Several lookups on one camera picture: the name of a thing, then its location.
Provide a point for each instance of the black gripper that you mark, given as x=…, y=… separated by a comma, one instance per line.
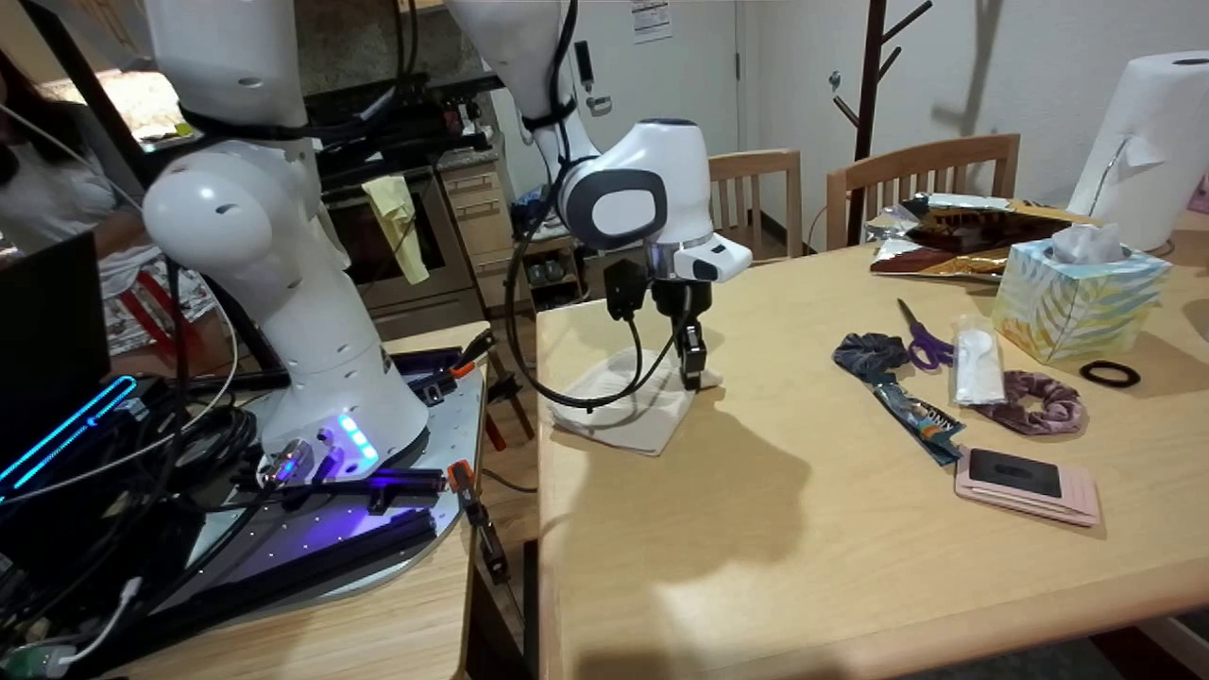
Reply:
x=673, y=295

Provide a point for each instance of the beige striped cloth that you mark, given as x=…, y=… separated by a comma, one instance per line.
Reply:
x=627, y=401

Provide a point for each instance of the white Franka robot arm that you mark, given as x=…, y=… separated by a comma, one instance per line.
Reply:
x=269, y=252

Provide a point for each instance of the hanging yellow cloth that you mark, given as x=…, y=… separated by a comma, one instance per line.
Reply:
x=400, y=227

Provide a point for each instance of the wooden slat back chair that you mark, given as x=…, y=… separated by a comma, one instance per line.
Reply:
x=937, y=170
x=757, y=202

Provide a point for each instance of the silver foil wrapper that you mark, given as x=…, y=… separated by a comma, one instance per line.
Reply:
x=900, y=259

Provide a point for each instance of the KIND snack bar wrapper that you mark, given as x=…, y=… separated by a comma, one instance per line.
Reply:
x=927, y=420

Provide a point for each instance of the dark coat rack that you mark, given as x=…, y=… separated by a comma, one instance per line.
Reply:
x=875, y=99

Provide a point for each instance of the brown paper bag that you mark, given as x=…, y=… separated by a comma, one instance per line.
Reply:
x=995, y=227

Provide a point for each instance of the black shelf unit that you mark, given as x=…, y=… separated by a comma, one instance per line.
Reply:
x=418, y=114

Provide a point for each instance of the maroon patterned scrunchie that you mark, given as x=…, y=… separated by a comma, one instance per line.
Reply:
x=1040, y=410

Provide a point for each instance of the metal robot mounting plate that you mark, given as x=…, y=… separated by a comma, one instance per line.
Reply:
x=377, y=531

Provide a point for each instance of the pink framed small device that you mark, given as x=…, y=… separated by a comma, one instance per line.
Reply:
x=1026, y=481

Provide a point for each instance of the striped tissue box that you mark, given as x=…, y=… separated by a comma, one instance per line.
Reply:
x=1079, y=295

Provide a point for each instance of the white electric water boiler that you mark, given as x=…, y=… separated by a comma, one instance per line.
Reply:
x=1153, y=138

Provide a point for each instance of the blue lit black device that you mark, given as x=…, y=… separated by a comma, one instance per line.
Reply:
x=70, y=437

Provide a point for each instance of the black computer monitor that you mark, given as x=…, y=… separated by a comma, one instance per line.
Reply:
x=49, y=342

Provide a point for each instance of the seated dark haired person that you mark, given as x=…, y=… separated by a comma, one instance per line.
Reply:
x=44, y=175

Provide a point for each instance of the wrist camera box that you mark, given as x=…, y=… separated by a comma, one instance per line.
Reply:
x=710, y=259

